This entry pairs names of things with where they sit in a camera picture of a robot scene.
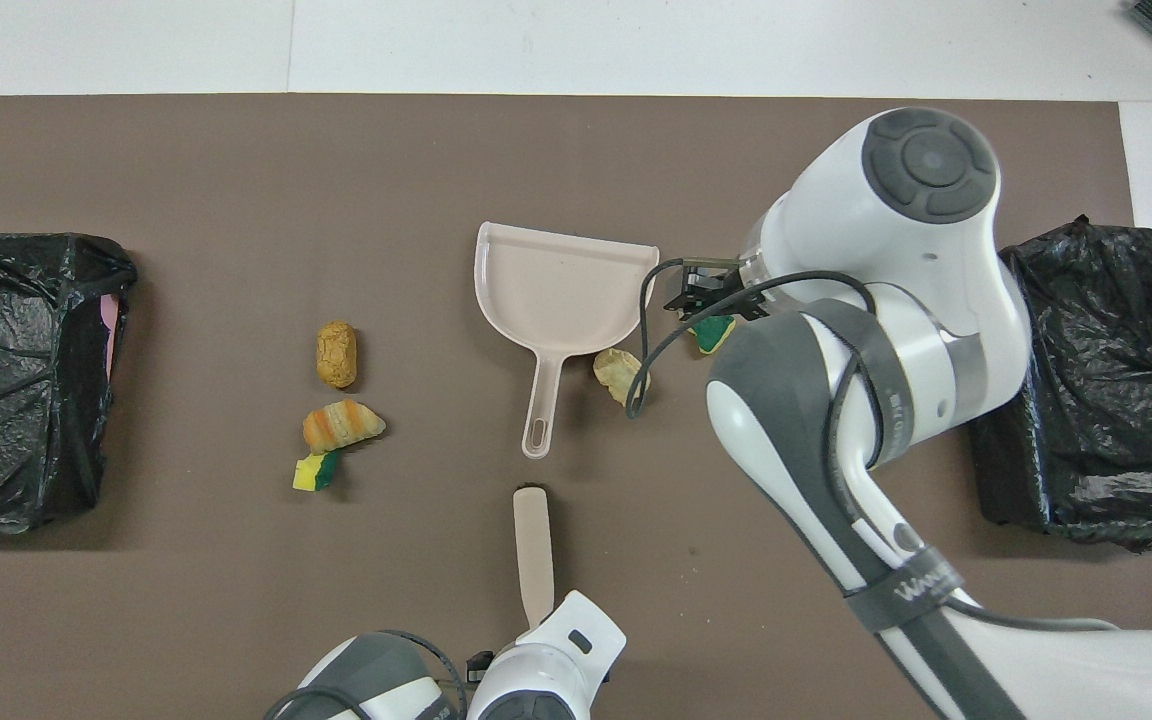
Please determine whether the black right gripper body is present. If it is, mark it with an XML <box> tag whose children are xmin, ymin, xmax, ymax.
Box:
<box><xmin>681</xmin><ymin>257</ymin><xmax>767</xmax><ymax>323</ymax></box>

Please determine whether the large green yellow sponge piece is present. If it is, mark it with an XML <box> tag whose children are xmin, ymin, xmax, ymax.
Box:
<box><xmin>688</xmin><ymin>314</ymin><xmax>737</xmax><ymax>355</ymax></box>

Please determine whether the pale yellow pastry toy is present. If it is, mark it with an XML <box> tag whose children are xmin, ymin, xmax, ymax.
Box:
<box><xmin>593</xmin><ymin>348</ymin><xmax>652</xmax><ymax>410</ymax></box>

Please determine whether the beige plastic dustpan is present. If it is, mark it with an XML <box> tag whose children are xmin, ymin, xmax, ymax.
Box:
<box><xmin>474</xmin><ymin>221</ymin><xmax>661</xmax><ymax>461</ymax></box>

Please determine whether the beige brush with black bristles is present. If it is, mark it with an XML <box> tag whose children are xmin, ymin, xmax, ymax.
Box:
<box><xmin>512</xmin><ymin>484</ymin><xmax>557</xmax><ymax>631</ymax></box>

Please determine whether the small yellow green sponge piece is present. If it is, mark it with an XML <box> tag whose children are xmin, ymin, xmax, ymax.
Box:
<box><xmin>292</xmin><ymin>449</ymin><xmax>343</xmax><ymax>493</ymax></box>

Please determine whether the orange striped croissant toy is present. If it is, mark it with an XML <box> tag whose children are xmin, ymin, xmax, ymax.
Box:
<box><xmin>302</xmin><ymin>399</ymin><xmax>387</xmax><ymax>454</ymax></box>

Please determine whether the brown bread roll toy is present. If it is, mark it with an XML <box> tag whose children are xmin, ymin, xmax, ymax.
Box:
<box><xmin>316</xmin><ymin>320</ymin><xmax>359</xmax><ymax>390</ymax></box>

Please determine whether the black plastic bin bag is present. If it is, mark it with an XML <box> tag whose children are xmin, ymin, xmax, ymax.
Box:
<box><xmin>966</xmin><ymin>215</ymin><xmax>1152</xmax><ymax>553</ymax></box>
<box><xmin>0</xmin><ymin>232</ymin><xmax>139</xmax><ymax>534</ymax></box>

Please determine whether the pink plastic bin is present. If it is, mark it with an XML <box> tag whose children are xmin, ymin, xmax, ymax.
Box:
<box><xmin>100</xmin><ymin>293</ymin><xmax>124</xmax><ymax>381</ymax></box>

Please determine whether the brown table mat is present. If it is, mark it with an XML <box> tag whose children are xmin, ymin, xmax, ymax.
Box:
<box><xmin>0</xmin><ymin>95</ymin><xmax>1152</xmax><ymax>720</ymax></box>

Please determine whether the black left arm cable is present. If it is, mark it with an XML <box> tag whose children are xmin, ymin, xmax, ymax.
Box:
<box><xmin>266</xmin><ymin>628</ymin><xmax>469</xmax><ymax>720</ymax></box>

